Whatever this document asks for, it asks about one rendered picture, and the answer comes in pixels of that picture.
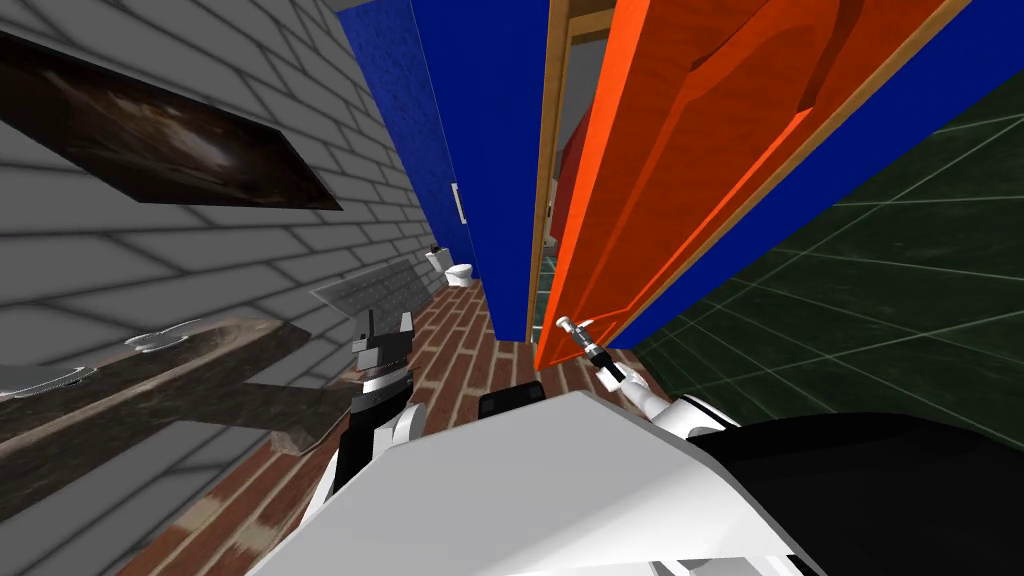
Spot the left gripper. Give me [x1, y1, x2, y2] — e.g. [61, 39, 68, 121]
[350, 307, 417, 377]

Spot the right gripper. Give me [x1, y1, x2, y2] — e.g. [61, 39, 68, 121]
[577, 329, 629, 385]

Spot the grey textured panel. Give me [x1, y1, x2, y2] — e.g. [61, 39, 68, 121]
[309, 256, 435, 332]

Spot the white toilet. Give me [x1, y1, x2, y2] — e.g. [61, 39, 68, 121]
[423, 243, 478, 290]

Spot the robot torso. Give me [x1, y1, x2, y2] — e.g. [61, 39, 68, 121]
[246, 381, 827, 576]

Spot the orange door leaf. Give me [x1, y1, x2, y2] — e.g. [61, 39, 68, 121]
[533, 0, 950, 372]

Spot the dark brown vanity counter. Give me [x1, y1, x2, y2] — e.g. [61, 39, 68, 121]
[0, 317, 363, 523]

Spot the dark picture on wall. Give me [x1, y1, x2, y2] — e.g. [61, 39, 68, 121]
[0, 30, 345, 214]

